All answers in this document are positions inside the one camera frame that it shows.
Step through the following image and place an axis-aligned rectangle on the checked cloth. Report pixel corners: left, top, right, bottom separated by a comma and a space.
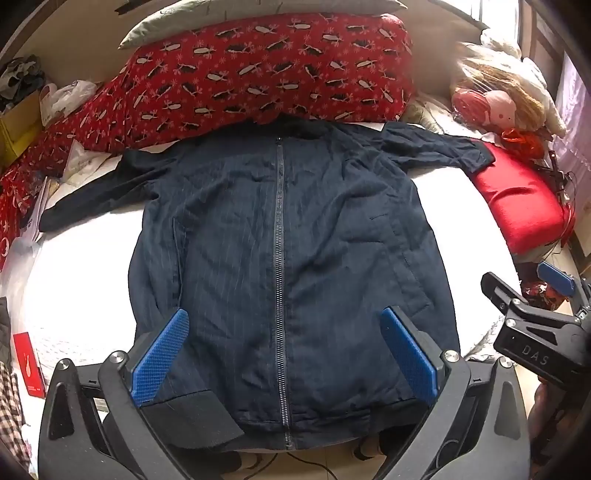
0, 360, 31, 480

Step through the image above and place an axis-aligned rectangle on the white plastic bag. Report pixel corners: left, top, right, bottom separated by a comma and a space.
39, 80, 100, 127

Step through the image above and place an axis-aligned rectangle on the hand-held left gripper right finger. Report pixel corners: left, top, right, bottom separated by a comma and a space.
374, 306, 532, 480

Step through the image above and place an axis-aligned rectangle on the beige patterned pillow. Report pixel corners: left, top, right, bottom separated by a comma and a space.
406, 95, 451, 134

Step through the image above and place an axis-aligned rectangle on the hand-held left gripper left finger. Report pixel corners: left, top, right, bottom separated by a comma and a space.
39, 308, 190, 480

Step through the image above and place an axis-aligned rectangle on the pile of dark clothes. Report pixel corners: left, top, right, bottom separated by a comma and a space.
0, 55, 44, 112

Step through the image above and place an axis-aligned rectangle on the red box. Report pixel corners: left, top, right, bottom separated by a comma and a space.
13, 331, 48, 400

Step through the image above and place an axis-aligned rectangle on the doll in plastic bag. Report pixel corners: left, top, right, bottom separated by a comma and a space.
450, 41, 568, 139

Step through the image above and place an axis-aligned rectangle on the grey pillow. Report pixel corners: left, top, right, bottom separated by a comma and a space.
117, 0, 409, 51

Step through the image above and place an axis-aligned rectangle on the white paper bag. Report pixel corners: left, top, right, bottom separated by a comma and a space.
62, 138, 114, 185

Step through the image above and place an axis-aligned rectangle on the pink curtain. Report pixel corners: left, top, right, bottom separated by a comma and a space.
554, 51, 591, 185

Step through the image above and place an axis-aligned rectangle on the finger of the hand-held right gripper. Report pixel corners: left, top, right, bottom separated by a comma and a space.
537, 261, 591, 321
481, 272, 578, 328

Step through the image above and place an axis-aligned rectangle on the yellow cardboard box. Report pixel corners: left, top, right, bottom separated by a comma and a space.
0, 90, 44, 169

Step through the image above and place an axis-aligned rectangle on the red cushion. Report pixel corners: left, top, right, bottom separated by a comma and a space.
471, 141, 575, 257

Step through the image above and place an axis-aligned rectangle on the red printed quilt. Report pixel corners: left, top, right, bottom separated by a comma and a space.
0, 13, 416, 273

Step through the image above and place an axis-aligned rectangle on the navy pinstriped zip jacket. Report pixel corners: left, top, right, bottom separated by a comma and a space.
39, 115, 497, 450

